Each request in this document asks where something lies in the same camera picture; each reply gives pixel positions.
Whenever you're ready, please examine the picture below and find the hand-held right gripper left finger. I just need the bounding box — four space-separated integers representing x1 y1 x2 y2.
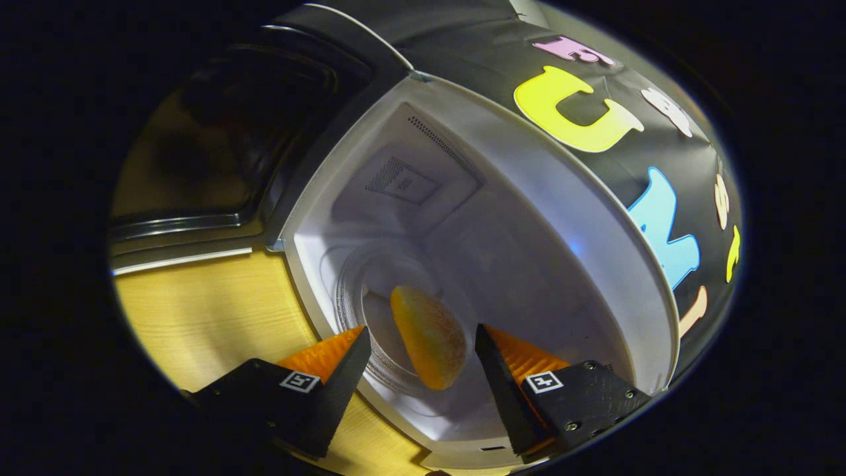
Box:
182 325 372 460

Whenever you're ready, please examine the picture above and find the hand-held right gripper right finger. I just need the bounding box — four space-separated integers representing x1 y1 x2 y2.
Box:
475 323 652 465

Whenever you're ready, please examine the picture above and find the oval bread roll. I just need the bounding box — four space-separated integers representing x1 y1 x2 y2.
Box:
390 285 468 391

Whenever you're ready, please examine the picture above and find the white microwave oven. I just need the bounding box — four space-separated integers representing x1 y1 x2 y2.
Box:
109 3 681 471

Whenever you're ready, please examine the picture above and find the glass turntable plate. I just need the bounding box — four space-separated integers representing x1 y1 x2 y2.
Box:
334 250 477 401

